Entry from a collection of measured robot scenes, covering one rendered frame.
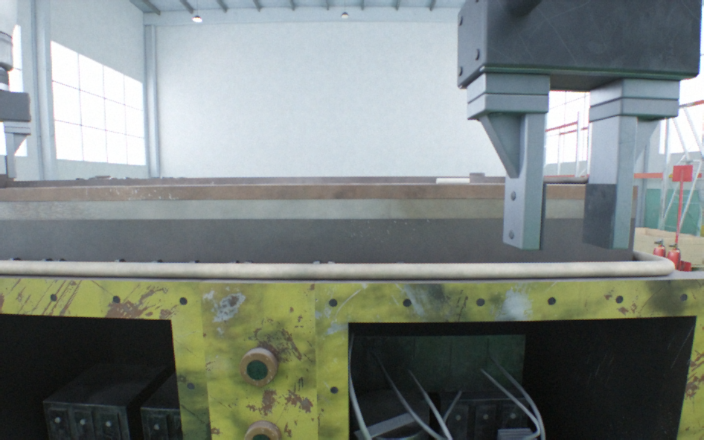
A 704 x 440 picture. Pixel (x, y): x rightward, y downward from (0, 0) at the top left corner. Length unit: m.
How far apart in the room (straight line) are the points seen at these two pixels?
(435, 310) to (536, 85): 0.34
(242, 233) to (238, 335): 0.15
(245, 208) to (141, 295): 0.19
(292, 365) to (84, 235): 0.40
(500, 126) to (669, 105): 0.10
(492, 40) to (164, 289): 0.49
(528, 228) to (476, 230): 0.35
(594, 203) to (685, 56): 0.09
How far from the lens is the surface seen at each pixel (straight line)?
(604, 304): 0.60
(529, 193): 0.22
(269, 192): 0.55
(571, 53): 0.23
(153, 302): 0.56
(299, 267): 0.49
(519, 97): 0.22
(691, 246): 7.08
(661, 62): 0.26
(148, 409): 0.95
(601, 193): 0.26
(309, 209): 0.54
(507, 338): 0.89
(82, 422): 1.04
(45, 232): 0.75
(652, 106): 0.27
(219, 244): 0.58
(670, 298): 0.66
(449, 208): 0.55
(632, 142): 0.26
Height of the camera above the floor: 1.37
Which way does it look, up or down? 6 degrees down
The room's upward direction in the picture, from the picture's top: straight up
